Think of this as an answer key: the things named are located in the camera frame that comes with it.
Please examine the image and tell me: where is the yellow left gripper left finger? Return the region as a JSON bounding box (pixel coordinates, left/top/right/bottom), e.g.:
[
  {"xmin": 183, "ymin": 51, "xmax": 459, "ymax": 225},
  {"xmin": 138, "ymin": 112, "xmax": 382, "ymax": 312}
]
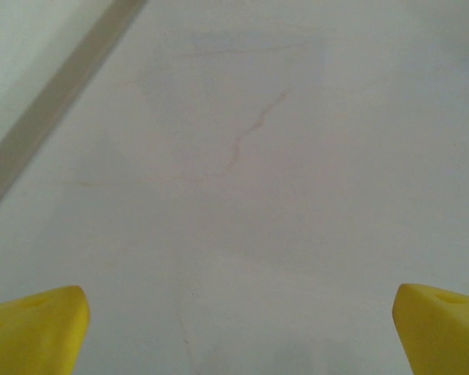
[{"xmin": 0, "ymin": 284, "xmax": 91, "ymax": 375}]

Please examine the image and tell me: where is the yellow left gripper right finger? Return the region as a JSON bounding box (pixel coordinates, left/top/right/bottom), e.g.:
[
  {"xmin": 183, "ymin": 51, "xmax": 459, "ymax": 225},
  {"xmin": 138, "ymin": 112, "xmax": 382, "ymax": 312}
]
[{"xmin": 392, "ymin": 283, "xmax": 469, "ymax": 375}]

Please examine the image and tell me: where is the aluminium table side rail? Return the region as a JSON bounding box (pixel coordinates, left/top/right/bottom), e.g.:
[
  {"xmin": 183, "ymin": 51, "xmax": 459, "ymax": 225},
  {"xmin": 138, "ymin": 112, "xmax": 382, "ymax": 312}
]
[{"xmin": 0, "ymin": 0, "xmax": 148, "ymax": 224}]

